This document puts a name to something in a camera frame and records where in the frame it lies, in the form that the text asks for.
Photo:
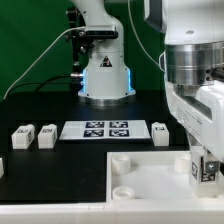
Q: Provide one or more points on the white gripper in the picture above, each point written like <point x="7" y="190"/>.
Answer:
<point x="203" y="117"/>

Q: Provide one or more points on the white square tabletop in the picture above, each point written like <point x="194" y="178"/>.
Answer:
<point x="160" y="175"/>

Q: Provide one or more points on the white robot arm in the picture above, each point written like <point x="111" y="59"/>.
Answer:
<point x="193" y="65"/>

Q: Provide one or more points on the white obstacle fence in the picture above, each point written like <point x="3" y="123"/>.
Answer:
<point x="199" y="211"/>

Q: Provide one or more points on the white block left edge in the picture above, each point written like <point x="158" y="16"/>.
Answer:
<point x="1" y="168"/>

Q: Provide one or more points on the white marker base plate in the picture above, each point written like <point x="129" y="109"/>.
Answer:
<point x="105" y="129"/>

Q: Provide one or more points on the grey fixed camera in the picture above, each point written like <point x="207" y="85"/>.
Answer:
<point x="101" y="32"/>

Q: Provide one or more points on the black camera stand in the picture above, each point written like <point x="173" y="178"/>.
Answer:
<point x="75" y="19"/>

